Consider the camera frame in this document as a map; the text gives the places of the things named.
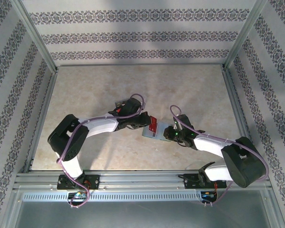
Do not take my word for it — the red credit card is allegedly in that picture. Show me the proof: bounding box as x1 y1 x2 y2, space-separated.
148 115 159 132

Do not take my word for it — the clear acrylic card stand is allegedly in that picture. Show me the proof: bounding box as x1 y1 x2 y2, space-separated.
115 98 130 114

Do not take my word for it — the small electronics board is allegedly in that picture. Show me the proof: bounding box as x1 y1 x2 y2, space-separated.
200 190 219 203
67 191 91 203

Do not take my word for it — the grey metal panel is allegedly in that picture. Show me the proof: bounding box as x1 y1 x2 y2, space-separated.
4 200 283 228

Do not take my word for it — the thin aluminium back rail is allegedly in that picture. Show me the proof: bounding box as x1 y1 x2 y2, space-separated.
55 62 226 67

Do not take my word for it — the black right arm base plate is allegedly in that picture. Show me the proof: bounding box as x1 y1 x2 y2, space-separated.
184 173 228 190

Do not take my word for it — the aluminium frame rail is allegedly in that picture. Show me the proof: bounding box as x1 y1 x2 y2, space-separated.
13 170 273 190

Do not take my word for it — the aluminium side rail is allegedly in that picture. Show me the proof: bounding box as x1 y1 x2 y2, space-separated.
22 67 60 173
222 66 268 172

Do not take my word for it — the slotted grey cable tray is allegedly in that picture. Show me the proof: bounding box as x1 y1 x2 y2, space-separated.
21 191 219 202

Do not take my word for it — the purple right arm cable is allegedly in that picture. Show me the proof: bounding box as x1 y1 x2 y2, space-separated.
169 104 269 208

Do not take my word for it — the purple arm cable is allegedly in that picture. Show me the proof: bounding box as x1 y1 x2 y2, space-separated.
57 93 147 209
169 104 269 208

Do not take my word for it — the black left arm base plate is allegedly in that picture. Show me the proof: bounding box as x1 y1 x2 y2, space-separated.
57 174 100 190

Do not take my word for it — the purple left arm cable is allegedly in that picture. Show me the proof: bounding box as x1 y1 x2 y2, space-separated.
57 93 147 209

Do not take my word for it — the aluminium frame post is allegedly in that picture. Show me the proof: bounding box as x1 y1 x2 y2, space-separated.
223 0 276 72
10 0 60 73

